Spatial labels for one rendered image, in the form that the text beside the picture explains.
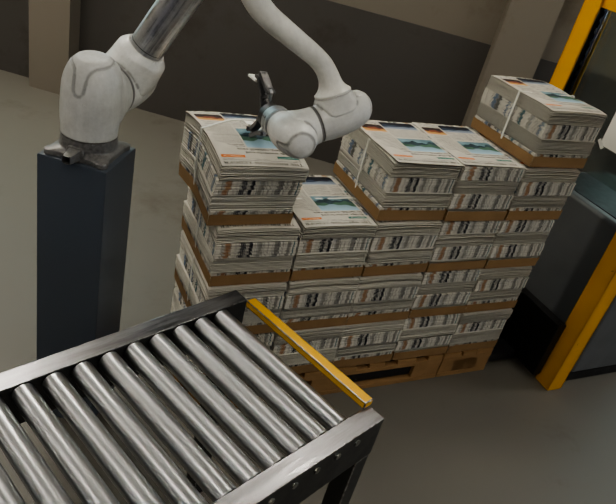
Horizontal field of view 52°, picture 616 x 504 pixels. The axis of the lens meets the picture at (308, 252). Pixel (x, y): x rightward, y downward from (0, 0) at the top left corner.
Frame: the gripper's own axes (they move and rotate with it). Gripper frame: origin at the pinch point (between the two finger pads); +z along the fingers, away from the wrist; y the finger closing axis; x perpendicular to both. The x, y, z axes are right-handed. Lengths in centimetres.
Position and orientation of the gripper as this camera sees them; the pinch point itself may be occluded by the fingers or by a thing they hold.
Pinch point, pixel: (250, 98)
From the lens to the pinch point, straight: 201.3
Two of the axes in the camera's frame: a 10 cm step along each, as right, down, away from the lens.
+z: -4.1, -4.9, 7.7
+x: 8.9, -0.3, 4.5
